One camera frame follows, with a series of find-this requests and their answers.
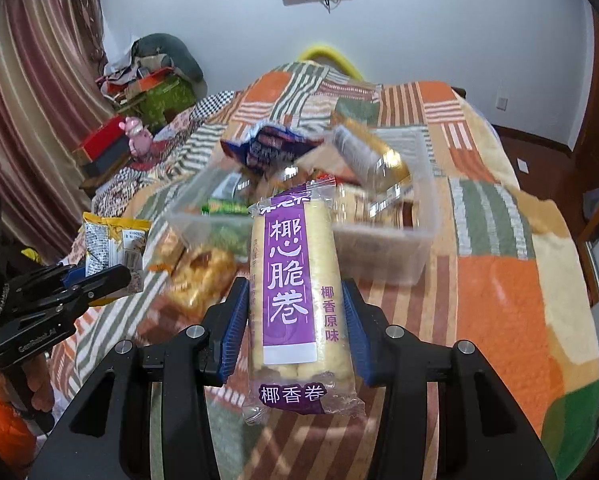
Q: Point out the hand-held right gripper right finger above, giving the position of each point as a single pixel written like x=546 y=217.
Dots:
x=354 y=330

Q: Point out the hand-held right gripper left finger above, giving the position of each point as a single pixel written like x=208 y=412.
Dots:
x=234 y=320

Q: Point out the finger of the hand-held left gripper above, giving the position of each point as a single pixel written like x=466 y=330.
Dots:
x=104 y=285
x=44 y=280

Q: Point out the yellow snack packet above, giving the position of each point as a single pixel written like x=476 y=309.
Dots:
x=112 y=240

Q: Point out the purple label roll packet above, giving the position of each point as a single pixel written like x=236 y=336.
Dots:
x=289 y=270

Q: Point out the clear plastic container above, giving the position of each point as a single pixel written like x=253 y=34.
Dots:
x=384 y=255

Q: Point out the small green packet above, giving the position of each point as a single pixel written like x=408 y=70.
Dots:
x=224 y=206

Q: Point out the gold-edged biscuit pack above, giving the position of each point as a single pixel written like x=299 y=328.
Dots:
x=364 y=155

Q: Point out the blue snack packet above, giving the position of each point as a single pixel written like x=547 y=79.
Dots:
x=269 y=147

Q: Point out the person's left forearm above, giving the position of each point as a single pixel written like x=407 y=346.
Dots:
x=4 y=425

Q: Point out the person's left hand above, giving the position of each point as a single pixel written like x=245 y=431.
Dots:
x=38 y=385

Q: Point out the golden pastry packet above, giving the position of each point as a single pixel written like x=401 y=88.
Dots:
x=199 y=275

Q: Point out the dark box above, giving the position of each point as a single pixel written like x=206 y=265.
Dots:
x=107 y=160

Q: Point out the red box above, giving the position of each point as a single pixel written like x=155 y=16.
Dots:
x=99 y=135

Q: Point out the pink plush toy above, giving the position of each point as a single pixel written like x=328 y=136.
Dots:
x=138 y=137

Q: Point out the striped curtain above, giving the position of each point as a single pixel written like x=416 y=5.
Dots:
x=34 y=85

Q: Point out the green printed bag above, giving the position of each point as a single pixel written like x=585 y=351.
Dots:
x=164 y=97

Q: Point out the orange flat box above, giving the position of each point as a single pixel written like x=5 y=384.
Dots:
x=147 y=82

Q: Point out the pile of clothes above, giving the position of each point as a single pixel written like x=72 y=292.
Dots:
x=122 y=75

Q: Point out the white paper sheet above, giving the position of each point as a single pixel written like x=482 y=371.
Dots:
x=523 y=164

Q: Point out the yellow foam tube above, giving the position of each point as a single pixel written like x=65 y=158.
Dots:
x=329 y=52

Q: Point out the white wall socket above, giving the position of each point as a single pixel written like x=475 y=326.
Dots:
x=502 y=103

